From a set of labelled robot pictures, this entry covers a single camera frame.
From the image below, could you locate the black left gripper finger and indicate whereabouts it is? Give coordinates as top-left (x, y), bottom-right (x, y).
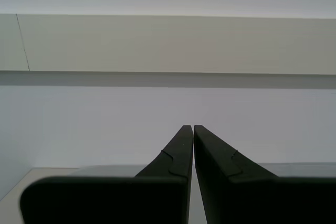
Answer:
top-left (193, 124), bottom-right (336, 224)
top-left (19, 124), bottom-right (194, 224)

